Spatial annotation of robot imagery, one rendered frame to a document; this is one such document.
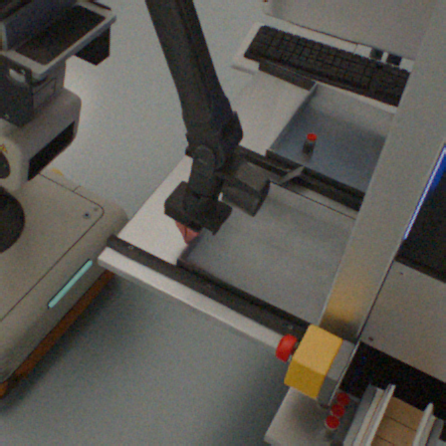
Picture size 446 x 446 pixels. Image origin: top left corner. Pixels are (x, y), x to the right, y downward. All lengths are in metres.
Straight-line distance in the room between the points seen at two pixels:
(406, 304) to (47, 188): 1.45
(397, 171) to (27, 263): 1.39
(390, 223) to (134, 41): 2.47
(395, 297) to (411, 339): 0.08
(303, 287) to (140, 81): 1.90
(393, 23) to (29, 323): 1.18
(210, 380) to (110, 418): 0.30
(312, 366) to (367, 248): 0.19
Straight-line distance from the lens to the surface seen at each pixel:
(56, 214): 2.29
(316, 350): 1.16
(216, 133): 1.18
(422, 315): 1.12
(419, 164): 0.96
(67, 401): 2.27
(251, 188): 1.24
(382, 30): 2.10
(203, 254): 1.43
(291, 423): 1.27
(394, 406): 1.27
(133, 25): 3.48
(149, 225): 1.47
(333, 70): 1.99
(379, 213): 1.02
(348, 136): 1.72
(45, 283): 2.14
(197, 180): 1.27
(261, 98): 1.77
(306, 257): 1.46
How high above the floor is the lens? 1.98
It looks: 48 degrees down
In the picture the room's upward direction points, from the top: 10 degrees clockwise
